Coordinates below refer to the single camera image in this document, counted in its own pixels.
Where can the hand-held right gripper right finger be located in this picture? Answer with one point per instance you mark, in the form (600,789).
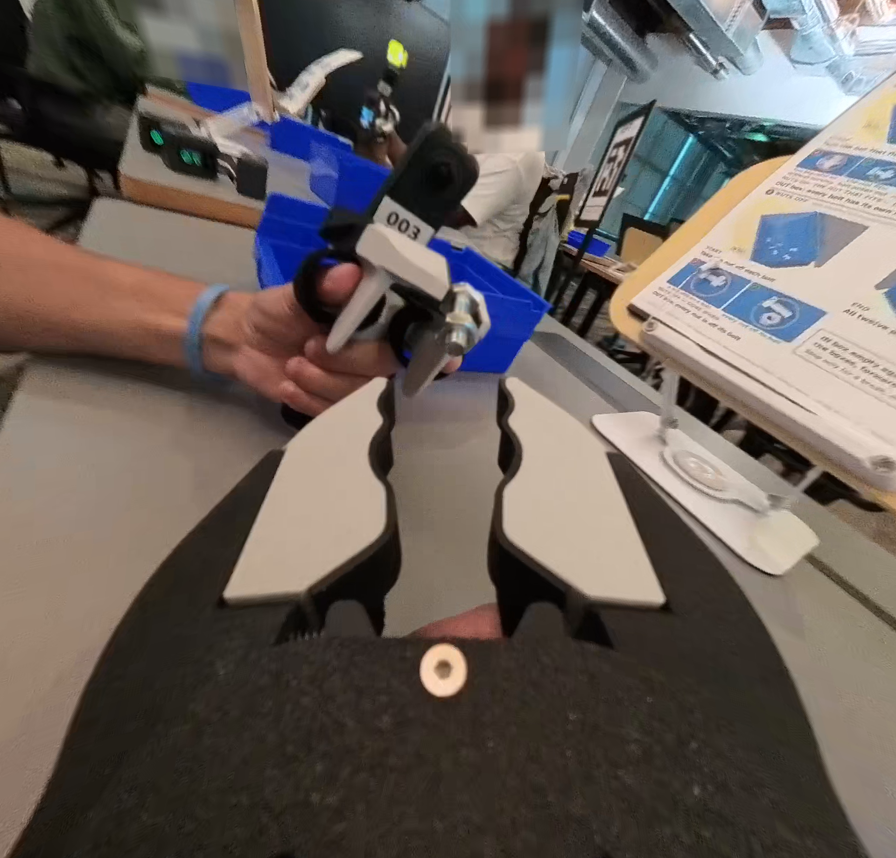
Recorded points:
(581,522)

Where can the blue plastic bin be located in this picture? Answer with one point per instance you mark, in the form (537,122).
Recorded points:
(588,243)
(504,326)
(210,95)
(336,165)

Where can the instruction sheet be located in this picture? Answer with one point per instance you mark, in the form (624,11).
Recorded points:
(770,242)

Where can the silver spiral air duct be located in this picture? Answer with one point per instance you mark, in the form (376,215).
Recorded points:
(826,46)

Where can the black panel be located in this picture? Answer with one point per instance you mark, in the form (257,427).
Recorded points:
(350,4)

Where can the blue denim jacket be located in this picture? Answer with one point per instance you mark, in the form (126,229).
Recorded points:
(546,256)

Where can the black framed marker sign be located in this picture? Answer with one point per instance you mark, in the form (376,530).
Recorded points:
(616,165)

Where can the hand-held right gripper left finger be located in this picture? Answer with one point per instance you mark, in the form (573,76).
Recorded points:
(315,515)

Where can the black box device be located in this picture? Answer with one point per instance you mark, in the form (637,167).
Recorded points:
(252,179)

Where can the black office chair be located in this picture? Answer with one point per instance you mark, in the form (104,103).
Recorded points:
(42,130)

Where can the wood-edged grey desk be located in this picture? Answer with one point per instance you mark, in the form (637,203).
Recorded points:
(168,196)

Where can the tan chair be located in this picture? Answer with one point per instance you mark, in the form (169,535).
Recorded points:
(640,245)

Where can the brown wooden table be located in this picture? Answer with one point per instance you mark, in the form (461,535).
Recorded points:
(595,266)

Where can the person's left hand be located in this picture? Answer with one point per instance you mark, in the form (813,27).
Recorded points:
(266,340)

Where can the black power station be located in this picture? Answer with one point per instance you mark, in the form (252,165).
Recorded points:
(155,135)
(192,158)

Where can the blue wristband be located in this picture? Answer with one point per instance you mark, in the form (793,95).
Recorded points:
(196,333)

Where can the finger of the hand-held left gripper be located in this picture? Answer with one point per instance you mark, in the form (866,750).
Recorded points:
(425,364)
(406,259)

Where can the large silver nut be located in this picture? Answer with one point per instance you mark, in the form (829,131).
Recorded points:
(465,305)

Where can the person's right hand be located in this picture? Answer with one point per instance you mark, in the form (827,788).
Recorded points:
(458,625)

